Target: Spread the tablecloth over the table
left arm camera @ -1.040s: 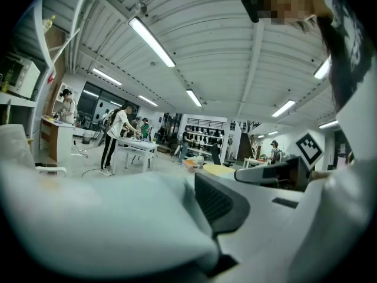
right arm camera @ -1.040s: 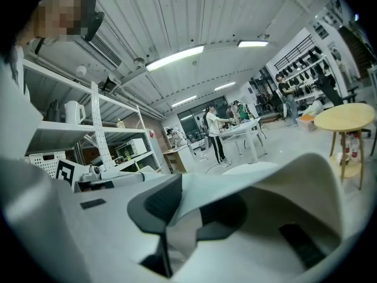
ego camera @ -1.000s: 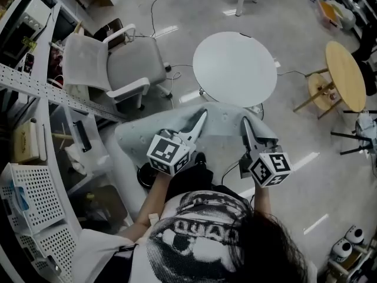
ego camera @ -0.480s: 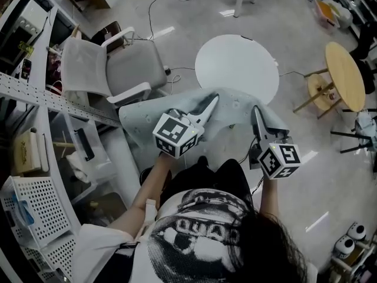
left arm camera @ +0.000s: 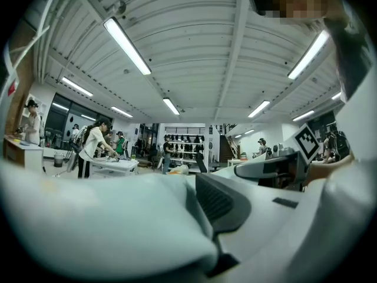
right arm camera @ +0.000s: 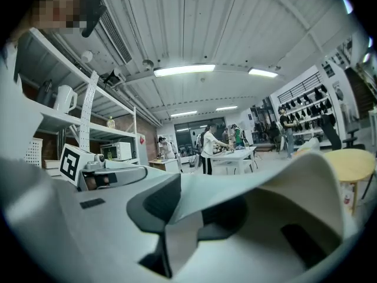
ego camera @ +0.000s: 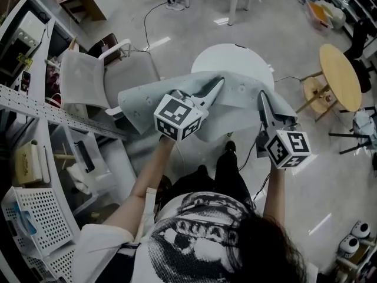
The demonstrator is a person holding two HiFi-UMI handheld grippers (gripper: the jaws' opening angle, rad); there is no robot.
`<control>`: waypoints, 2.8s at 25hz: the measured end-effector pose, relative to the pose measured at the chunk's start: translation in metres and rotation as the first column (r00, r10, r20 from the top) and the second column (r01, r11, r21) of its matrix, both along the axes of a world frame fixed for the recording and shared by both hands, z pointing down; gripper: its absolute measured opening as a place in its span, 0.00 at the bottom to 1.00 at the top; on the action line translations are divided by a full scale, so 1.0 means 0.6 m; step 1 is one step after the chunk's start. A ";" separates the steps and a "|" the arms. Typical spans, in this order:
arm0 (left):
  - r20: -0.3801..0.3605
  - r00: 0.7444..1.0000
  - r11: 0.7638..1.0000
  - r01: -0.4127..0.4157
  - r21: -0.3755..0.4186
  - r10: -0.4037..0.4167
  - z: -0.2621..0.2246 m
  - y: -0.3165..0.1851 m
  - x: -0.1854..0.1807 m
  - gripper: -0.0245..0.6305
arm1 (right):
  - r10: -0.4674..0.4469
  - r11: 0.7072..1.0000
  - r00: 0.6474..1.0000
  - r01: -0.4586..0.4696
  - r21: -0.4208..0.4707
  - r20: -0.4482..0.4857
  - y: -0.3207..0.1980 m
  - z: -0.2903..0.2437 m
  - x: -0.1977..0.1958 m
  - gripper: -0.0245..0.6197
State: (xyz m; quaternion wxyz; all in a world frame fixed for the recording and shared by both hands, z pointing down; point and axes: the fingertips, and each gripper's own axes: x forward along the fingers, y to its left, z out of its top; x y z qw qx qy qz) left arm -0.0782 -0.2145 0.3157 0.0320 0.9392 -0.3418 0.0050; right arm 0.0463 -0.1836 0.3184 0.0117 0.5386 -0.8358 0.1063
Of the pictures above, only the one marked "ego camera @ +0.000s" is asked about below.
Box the blue-grey cloth bundle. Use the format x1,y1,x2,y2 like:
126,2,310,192
352,110,377,150

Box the clear storage bin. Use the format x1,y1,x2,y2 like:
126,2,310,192
48,122,118,209

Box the white bag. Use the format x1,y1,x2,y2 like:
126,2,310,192
323,3,347,29

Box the person's black trousers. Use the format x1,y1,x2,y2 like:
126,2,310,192
172,150,254,215

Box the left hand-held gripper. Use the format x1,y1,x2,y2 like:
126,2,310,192
153,77,226,142

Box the wooden box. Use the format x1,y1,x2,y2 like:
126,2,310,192
13,141,44,186

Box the white rectangular table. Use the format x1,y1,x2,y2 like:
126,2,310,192
203,0,256,26

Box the clear bin with orange contents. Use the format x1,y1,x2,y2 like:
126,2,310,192
305,0,335,31

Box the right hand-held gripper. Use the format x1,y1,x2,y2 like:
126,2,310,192
255,90,312,170

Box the black stand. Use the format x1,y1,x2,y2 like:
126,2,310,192
328,106,377,156

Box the wooden cabinet with white top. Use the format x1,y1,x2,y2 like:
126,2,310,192
57,0,124,23

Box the round wooden table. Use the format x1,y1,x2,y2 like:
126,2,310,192
295,43,363,123

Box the black floor cable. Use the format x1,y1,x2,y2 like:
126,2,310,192
143,0,177,52

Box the person's printed white shirt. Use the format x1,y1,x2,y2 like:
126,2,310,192
72,190,320,283

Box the wooden mallet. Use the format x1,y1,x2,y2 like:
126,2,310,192
52,142,76,170

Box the wooden rack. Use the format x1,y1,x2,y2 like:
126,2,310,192
334,237,377,283

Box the person's right forearm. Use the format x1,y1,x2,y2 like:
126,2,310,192
261,165,287,221

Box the white metal shelf rack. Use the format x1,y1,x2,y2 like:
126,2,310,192
0,0,139,283

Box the white mesh office chair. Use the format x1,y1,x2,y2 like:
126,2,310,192
60,38,162,120

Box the black office chair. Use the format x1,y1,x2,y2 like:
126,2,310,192
343,18,377,94

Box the white round table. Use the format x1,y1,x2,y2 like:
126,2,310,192
191,43,275,91

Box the white perforated basket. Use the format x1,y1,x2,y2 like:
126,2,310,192
1,186,74,259
22,245,79,283

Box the person's left forearm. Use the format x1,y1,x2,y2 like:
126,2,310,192
102,136,177,239

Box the white toaster oven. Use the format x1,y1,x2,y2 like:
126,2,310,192
0,10,45,78

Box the brown bag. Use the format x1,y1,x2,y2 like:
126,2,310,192
87,33,122,67

